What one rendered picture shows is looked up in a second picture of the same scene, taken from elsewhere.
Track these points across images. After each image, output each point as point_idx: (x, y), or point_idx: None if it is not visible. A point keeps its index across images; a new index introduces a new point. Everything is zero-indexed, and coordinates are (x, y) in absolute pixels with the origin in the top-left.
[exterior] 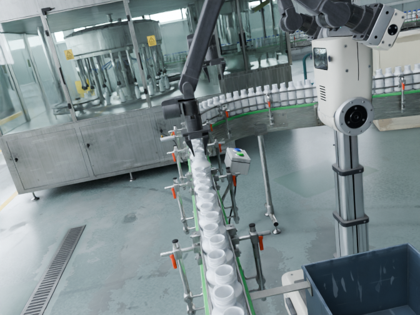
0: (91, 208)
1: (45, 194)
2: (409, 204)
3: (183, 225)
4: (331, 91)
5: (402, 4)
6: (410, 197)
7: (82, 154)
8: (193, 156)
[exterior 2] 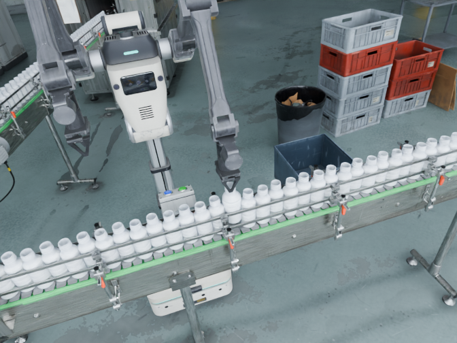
0: None
1: None
2: (45, 217)
3: (234, 267)
4: (162, 105)
5: None
6: (32, 214)
7: None
8: (204, 207)
